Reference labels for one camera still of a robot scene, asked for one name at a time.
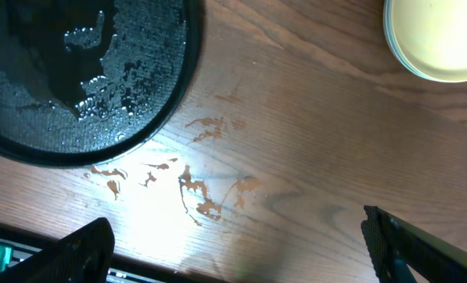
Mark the round black serving tray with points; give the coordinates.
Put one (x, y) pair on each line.
(83, 82)

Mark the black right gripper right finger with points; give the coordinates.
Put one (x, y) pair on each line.
(397, 247)

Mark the yellow plate with sauce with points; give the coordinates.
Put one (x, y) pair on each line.
(432, 34)

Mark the mint plate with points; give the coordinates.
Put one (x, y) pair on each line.
(389, 35)

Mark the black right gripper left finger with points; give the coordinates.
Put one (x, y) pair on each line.
(84, 256)

